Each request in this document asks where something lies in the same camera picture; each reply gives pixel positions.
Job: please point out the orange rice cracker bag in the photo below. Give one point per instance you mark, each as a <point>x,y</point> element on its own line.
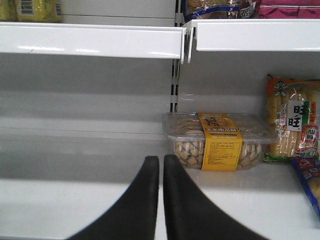
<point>293,111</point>

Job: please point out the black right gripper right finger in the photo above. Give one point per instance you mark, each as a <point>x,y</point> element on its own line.
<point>190,215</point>

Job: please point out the blue snack bag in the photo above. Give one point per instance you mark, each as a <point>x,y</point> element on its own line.
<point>308,173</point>

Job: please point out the white upper shelf left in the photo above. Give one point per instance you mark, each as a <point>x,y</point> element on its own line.
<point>120,41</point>

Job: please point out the white shelf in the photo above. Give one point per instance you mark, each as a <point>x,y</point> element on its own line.
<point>120,41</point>
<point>252,35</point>

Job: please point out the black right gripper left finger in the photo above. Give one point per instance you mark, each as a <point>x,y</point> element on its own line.
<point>133,216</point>

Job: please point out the clear cookie tub yellow label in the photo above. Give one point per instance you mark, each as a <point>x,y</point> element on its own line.
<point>217,141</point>

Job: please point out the white upper shelf right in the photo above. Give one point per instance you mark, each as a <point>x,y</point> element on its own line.
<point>252,35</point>

